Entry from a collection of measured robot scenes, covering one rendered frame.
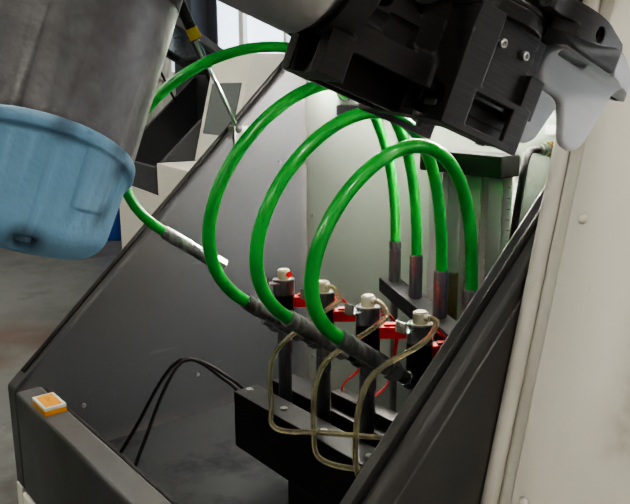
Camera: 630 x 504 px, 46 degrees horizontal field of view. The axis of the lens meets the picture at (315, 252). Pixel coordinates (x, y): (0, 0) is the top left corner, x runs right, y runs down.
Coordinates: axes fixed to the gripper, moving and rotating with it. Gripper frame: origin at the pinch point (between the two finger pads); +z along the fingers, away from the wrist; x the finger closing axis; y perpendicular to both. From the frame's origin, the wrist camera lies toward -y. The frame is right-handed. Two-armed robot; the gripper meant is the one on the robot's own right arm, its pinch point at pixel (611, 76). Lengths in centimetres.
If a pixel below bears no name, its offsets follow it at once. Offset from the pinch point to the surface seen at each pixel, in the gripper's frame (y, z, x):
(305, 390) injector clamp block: 38, 22, -49
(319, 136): 7.0, 2.6, -34.0
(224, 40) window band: -90, 233, -653
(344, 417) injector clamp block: 37, 22, -39
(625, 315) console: 13.3, 19.0, -6.2
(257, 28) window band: -105, 241, -606
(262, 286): 22.8, 0.9, -31.9
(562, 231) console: 8.3, 17.9, -14.3
